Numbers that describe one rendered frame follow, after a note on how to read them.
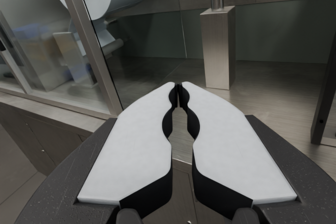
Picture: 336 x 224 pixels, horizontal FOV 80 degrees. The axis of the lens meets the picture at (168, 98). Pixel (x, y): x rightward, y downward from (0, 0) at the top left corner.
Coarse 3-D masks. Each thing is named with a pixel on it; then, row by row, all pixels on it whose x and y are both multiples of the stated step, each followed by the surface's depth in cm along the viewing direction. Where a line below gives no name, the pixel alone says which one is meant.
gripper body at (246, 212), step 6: (120, 210) 5; (126, 210) 5; (132, 210) 5; (240, 210) 5; (246, 210) 5; (252, 210) 5; (120, 216) 5; (126, 216) 5; (132, 216) 5; (138, 216) 5; (234, 216) 5; (240, 216) 5; (246, 216) 5; (252, 216) 5; (120, 222) 5; (126, 222) 5; (132, 222) 5; (138, 222) 5; (234, 222) 5; (240, 222) 5; (246, 222) 5; (252, 222) 5; (258, 222) 5
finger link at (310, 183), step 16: (256, 128) 8; (272, 144) 7; (288, 144) 7; (288, 160) 7; (304, 160) 7; (288, 176) 6; (304, 176) 6; (320, 176) 6; (304, 192) 6; (320, 192) 6; (256, 208) 6; (272, 208) 5; (288, 208) 5; (304, 208) 5; (320, 208) 5
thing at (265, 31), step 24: (288, 0) 73; (312, 0) 69; (192, 24) 96; (240, 24) 85; (264, 24) 81; (288, 24) 77; (312, 24) 73; (192, 48) 102; (240, 48) 90; (264, 48) 85; (288, 48) 81; (312, 48) 77
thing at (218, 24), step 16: (208, 16) 63; (224, 16) 61; (208, 32) 66; (224, 32) 63; (208, 48) 69; (224, 48) 66; (208, 64) 72; (224, 64) 69; (208, 80) 76; (224, 80) 72
